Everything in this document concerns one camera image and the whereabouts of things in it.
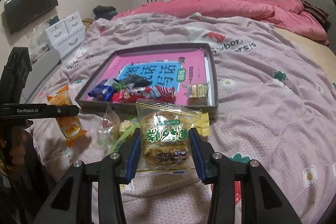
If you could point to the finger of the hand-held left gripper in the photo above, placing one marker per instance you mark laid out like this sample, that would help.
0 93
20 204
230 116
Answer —
67 110

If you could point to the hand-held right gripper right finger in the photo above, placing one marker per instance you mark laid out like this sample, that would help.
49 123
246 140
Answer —
197 158

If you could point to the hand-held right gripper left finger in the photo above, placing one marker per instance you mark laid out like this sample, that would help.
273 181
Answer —
133 158

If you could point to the orange snack packet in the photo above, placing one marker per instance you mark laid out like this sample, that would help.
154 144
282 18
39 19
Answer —
68 124

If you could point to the yellow snack packet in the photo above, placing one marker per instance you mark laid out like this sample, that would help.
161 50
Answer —
203 127

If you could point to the blue snack packet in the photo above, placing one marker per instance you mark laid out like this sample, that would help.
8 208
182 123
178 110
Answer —
101 92

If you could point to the green label pastry packet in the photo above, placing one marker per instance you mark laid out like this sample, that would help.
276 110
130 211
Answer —
164 134

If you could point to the dark cardboard box tray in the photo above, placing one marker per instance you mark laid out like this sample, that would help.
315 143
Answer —
123 107

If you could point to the clear pastry packet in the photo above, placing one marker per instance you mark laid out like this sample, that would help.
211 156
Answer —
198 94

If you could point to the red snack packet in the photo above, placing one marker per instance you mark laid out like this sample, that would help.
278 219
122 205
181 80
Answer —
147 94

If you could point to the dark candy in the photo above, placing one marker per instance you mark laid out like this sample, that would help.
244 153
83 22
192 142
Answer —
137 81

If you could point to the person's left hand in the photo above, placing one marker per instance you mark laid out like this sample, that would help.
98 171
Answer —
26 125

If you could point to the green candy packet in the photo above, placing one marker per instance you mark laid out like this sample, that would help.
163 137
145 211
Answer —
123 132

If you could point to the clear wrapped candy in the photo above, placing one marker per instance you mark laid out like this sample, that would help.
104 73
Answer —
107 127

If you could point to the white drawer cabinet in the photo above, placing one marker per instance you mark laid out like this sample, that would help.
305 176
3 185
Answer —
63 35

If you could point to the black television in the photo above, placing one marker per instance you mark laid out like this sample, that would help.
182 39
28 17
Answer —
31 7

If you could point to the woven basket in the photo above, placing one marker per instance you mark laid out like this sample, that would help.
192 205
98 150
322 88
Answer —
88 22

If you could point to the pink book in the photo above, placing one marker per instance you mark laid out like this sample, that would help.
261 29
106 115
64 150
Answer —
162 58

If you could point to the black clothes pile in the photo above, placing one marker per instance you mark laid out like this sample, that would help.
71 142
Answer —
105 12

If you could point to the pink quilt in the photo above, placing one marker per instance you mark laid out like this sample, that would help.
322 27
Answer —
223 7

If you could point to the beige bed sheet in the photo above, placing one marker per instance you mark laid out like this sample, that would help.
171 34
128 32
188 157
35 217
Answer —
302 40

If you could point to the striped pillow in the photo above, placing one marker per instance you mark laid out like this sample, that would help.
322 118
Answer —
316 12

